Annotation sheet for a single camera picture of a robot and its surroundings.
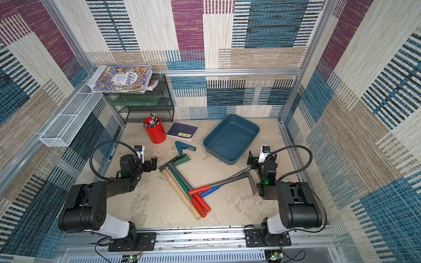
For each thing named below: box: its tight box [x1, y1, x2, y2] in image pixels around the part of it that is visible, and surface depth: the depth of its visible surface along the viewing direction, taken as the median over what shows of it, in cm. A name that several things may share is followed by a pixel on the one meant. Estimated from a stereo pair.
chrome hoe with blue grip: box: [199, 166, 252, 197], surface depth 90 cm
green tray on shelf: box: [110, 94, 162, 107], surface depth 98 cm
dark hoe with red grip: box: [188, 172, 258, 197], surface depth 89 cm
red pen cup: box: [144, 116, 167, 144], surface depth 110 cm
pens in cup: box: [140, 113, 161, 129], surface depth 101 cm
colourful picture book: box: [93, 64, 153, 94], surface depth 81 cm
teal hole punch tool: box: [174, 140, 197, 157], surface depth 107 cm
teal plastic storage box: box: [202, 114, 261, 165], surface depth 114 cm
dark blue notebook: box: [166, 122, 199, 142], surface depth 114 cm
